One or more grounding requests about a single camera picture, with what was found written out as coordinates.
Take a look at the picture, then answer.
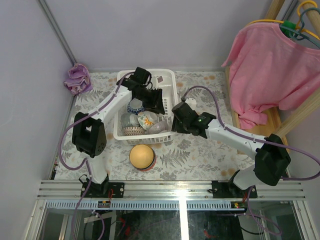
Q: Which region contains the aluminium rail frame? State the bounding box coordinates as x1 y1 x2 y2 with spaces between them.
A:
24 180 320 240

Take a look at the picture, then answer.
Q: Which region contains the crumpled purple cloth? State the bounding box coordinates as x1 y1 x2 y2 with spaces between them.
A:
63 63 93 96

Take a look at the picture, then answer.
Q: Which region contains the yellow clothes hanger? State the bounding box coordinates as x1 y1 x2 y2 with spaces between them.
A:
247 0 320 41

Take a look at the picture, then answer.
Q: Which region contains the tan patterned ceramic bowl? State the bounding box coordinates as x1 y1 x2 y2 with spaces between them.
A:
122 126 146 136

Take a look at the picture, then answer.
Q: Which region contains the green clothes hanger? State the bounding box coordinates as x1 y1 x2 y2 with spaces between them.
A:
279 7 320 49

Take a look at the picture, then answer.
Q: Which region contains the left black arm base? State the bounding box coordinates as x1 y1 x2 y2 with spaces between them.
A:
78 174 125 199

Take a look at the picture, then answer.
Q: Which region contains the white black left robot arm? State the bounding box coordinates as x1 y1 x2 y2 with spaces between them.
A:
72 67 165 198

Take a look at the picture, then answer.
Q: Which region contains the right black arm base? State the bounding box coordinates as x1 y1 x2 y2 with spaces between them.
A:
206 170 259 199

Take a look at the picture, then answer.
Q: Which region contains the pink t-shirt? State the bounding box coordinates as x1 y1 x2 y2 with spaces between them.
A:
223 22 320 130

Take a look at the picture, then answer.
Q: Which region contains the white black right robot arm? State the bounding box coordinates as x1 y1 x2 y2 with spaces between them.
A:
172 102 291 198

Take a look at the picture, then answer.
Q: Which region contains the floral table mat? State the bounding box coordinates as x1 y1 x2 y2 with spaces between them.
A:
53 71 278 181

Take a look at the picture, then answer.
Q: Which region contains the yellow flower ceramic bowl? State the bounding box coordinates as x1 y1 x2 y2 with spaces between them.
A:
137 111 158 131

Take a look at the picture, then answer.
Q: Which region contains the white plastic dish rack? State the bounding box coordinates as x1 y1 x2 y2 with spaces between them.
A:
113 68 179 146

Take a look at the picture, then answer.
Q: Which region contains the wooden clothes rack frame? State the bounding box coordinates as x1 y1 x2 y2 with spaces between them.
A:
223 0 320 138

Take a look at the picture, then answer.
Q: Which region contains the purple glass bowl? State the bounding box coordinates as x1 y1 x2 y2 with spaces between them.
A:
147 121 169 135

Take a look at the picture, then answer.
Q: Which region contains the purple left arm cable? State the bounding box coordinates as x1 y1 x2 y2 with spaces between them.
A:
57 71 136 240

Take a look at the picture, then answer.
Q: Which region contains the red rimmed bottom bowl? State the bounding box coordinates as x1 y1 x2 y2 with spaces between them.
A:
136 155 157 172

